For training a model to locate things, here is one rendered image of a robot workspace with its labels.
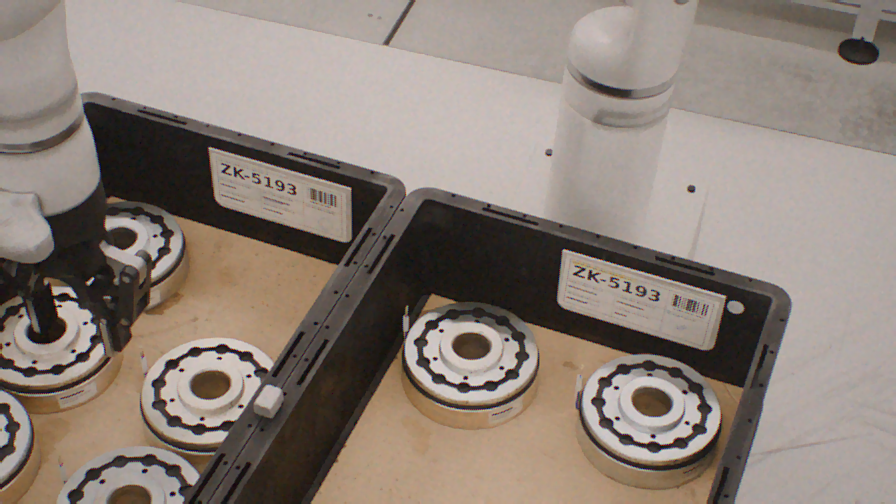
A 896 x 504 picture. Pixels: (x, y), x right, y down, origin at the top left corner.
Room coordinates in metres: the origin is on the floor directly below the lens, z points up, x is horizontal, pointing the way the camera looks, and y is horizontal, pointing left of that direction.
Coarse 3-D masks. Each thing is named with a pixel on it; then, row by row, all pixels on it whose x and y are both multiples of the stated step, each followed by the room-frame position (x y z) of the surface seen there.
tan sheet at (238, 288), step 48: (192, 240) 0.85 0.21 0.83; (240, 240) 0.85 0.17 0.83; (192, 288) 0.79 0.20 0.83; (240, 288) 0.80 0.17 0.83; (288, 288) 0.80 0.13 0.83; (144, 336) 0.74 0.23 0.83; (192, 336) 0.74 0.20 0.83; (240, 336) 0.74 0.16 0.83; (288, 336) 0.75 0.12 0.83; (48, 432) 0.64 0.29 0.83; (96, 432) 0.64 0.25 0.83; (144, 432) 0.65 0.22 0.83; (48, 480) 0.60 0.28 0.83
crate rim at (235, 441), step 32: (96, 96) 0.91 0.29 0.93; (192, 128) 0.88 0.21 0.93; (224, 128) 0.88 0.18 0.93; (288, 160) 0.84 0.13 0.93; (320, 160) 0.84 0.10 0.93; (384, 224) 0.77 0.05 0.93; (352, 256) 0.74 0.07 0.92; (320, 320) 0.67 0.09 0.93; (288, 352) 0.64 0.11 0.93; (256, 416) 0.58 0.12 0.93; (224, 448) 0.56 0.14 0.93
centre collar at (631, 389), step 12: (636, 384) 0.68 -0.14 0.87; (648, 384) 0.68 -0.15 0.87; (660, 384) 0.68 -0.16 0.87; (672, 384) 0.68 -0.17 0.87; (624, 396) 0.66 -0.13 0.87; (672, 396) 0.67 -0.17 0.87; (624, 408) 0.65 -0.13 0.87; (672, 408) 0.65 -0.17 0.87; (684, 408) 0.65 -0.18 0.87; (636, 420) 0.64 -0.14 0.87; (648, 420) 0.64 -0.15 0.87; (660, 420) 0.64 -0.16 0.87; (672, 420) 0.64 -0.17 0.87
